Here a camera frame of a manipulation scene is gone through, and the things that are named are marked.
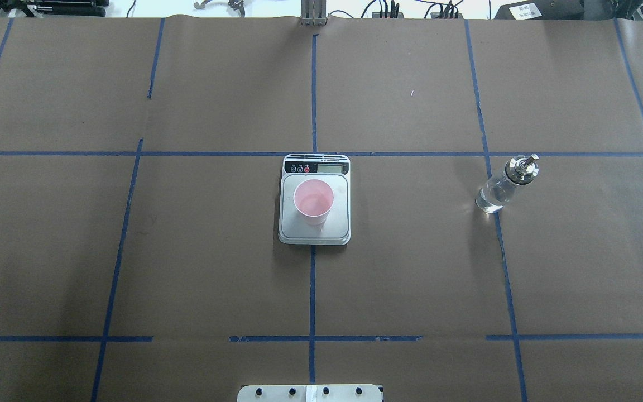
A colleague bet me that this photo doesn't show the aluminium frame post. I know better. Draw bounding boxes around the aluminium frame post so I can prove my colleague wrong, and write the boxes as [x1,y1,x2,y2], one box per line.
[300,0,328,26]

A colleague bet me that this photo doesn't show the pink plastic cup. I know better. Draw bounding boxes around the pink plastic cup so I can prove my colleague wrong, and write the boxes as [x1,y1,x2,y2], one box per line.
[293,179,335,226]

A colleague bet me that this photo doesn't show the black folded tripod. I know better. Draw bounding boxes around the black folded tripod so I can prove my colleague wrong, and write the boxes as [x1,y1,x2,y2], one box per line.
[0,1,110,17]

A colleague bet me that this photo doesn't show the silver digital kitchen scale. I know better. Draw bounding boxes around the silver digital kitchen scale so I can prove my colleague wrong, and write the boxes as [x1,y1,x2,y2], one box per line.
[278,154,352,245]

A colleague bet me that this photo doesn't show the glass sauce bottle metal spout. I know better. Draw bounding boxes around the glass sauce bottle metal spout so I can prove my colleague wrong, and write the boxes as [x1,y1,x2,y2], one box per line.
[475,154,539,214]

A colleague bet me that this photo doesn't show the black flat box white label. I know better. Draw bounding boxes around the black flat box white label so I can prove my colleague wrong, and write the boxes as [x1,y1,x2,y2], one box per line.
[492,1,584,20]

